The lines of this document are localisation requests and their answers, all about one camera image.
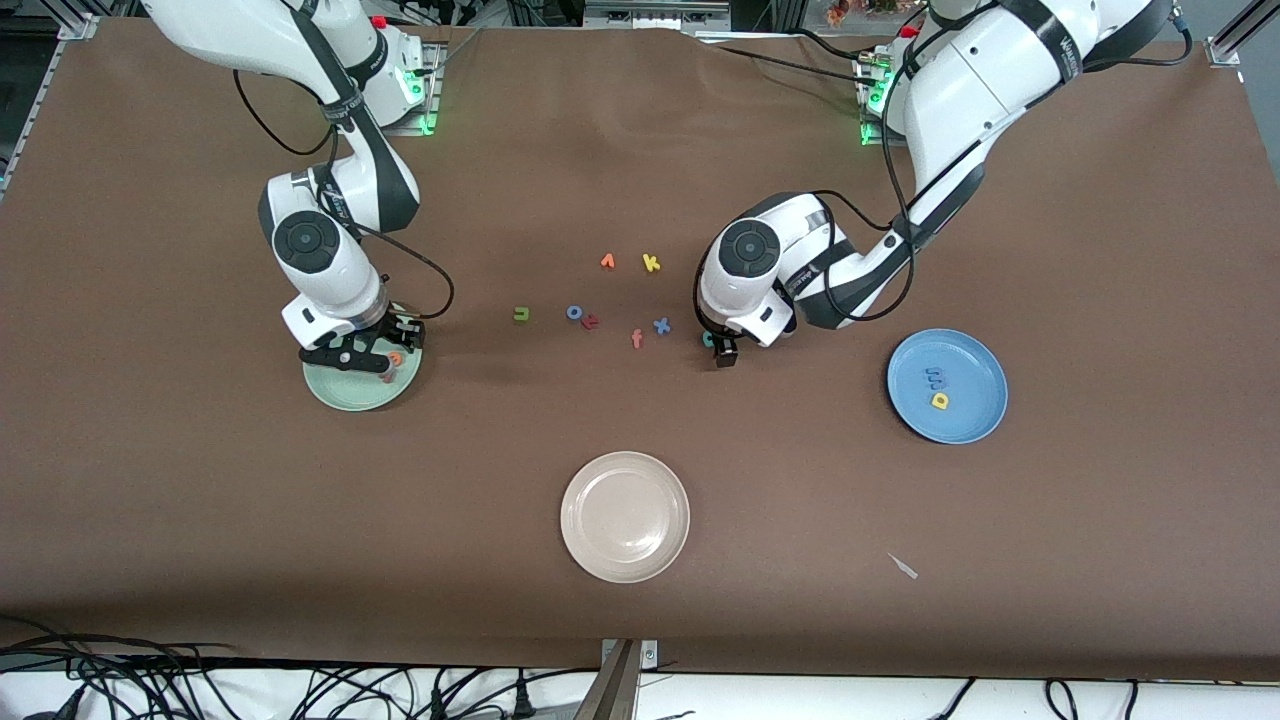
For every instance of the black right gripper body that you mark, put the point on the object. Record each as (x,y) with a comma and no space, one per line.
(397,331)

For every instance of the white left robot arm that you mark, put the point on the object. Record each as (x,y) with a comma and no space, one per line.
(980,80)

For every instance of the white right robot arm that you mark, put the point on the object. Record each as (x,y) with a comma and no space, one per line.
(230,30)

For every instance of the green plate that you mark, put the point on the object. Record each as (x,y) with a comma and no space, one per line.
(345,392)

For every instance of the brown table cover sheet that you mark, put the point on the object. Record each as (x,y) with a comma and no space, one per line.
(640,180)

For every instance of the beige plate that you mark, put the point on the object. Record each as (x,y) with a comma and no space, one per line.
(625,517)

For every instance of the blue plate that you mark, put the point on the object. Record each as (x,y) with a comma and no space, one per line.
(965,420)

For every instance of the small white paper scrap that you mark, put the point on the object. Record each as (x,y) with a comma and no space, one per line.
(903,567)

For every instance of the grey metal box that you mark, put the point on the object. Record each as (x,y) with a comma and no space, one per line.
(655,15)

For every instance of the orange brown object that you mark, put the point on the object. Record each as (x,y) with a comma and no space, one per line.
(840,12)

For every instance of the black power plug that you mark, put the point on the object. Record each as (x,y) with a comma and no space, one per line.
(437,703)
(520,700)

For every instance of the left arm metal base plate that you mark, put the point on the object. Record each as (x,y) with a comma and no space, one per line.
(872,141)

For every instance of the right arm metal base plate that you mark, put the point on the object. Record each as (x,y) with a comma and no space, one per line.
(436,80)

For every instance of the silver metal bracket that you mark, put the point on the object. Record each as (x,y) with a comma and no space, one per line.
(650,655)

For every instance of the grey metal post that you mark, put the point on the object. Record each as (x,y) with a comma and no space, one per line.
(612,690)

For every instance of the aluminium table edge rail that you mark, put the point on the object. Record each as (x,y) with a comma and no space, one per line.
(46,85)

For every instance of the aluminium profile with bracket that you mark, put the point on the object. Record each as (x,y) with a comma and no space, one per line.
(1225,48)

